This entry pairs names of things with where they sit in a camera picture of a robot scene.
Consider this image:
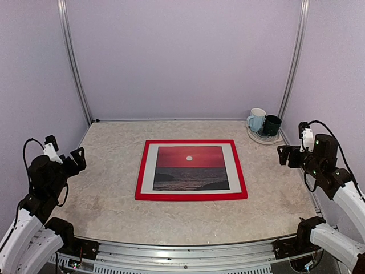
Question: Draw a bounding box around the dark green mug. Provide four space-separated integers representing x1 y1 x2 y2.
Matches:
263 115 282 136

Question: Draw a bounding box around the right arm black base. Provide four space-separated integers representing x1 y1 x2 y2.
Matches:
272 216 326 260

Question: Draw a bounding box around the white coaster plate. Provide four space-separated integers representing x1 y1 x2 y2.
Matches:
246 125 283 145

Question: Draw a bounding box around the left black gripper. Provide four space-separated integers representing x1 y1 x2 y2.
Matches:
47 147 86 200

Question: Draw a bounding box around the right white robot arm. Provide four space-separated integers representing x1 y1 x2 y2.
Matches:
277 129 364 273

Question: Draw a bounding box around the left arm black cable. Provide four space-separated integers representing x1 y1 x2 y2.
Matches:
22 138 46 195

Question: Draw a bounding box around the left aluminium corner post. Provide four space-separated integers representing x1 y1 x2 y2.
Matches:
57 0 93 126

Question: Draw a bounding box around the light blue mug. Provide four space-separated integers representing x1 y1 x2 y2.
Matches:
247 108 266 132

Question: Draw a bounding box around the aluminium corner post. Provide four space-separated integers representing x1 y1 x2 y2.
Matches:
278 0 310 120
57 0 93 126

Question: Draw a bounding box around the wooden red picture frame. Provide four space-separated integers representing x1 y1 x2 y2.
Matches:
134 139 248 202

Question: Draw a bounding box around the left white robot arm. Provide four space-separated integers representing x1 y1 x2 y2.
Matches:
1 144 87 273

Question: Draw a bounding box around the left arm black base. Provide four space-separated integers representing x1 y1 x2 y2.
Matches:
55 228 100 260

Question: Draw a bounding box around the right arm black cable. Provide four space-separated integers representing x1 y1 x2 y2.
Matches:
307 119 365 200

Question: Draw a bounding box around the aluminium front rail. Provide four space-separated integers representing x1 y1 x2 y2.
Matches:
19 225 351 274

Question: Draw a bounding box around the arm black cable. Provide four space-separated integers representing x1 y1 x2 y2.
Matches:
22 138 46 195
307 119 365 200

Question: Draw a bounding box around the red black photo print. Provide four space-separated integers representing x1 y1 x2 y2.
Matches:
153 146 230 191

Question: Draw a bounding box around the right aluminium corner post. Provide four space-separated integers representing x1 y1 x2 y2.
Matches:
278 0 310 120

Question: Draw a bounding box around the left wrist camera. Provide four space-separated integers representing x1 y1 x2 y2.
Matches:
43 135 63 164

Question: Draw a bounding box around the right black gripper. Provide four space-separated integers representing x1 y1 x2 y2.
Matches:
278 145 323 179

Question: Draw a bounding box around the white mat board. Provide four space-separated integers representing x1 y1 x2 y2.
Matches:
141 143 242 195

